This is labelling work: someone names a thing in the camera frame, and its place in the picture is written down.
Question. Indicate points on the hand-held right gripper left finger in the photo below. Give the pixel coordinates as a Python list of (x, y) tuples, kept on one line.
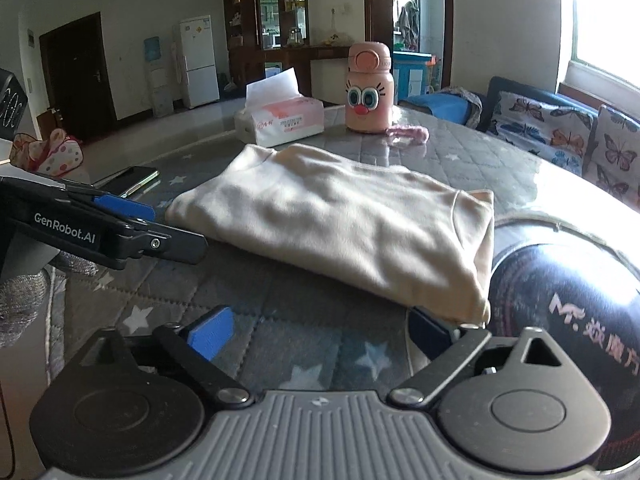
[(212, 332)]

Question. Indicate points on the person's left forearm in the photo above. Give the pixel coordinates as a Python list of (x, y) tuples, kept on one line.
[(20, 305)]

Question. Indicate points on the butterfly print cushion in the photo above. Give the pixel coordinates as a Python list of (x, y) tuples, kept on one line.
[(540, 125), (617, 155)]

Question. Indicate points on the teal plastic stand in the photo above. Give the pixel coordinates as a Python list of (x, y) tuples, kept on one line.
[(415, 72)]

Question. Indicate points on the grey quilted star table cover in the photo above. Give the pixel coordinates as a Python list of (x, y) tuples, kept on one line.
[(300, 300)]

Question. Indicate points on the large window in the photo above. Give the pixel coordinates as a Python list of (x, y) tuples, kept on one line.
[(605, 20)]

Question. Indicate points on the hanging clothes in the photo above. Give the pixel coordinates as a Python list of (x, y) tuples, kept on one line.
[(407, 17)]

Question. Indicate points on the black round mouse pad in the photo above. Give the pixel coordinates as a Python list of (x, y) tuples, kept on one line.
[(575, 270)]

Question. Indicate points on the white water dispenser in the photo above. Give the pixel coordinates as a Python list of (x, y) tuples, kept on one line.
[(159, 85)]

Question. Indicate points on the pink and white tissue pack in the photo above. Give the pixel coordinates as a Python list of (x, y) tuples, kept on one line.
[(280, 120)]

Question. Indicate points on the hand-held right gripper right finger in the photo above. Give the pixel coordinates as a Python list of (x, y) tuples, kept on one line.
[(430, 330)]

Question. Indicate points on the dark wooden door frame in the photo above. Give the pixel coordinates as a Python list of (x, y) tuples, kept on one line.
[(377, 10)]

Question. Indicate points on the pink cartoon face bottle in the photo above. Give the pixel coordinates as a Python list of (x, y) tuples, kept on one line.
[(370, 110)]

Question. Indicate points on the cream long-sleeve top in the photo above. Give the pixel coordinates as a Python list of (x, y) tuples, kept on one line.
[(325, 220)]

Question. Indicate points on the dark wooden display cabinet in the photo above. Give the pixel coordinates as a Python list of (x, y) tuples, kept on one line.
[(240, 60)]

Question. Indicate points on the grey draped cloth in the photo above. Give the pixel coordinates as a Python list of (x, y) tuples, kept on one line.
[(470, 102)]

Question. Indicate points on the dark blue sofa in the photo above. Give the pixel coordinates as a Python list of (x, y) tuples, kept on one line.
[(497, 90)]

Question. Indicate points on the polka dot bag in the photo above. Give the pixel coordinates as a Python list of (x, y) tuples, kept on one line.
[(55, 155)]

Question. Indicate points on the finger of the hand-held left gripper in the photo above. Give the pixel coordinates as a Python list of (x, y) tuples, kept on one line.
[(175, 245), (125, 207)]

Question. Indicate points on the dark wooden door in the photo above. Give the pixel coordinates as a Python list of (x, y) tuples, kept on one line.
[(75, 80)]

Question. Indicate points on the white refrigerator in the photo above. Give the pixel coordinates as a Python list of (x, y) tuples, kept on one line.
[(200, 65)]

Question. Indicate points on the black smartphone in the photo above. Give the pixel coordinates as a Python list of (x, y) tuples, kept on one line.
[(130, 177)]

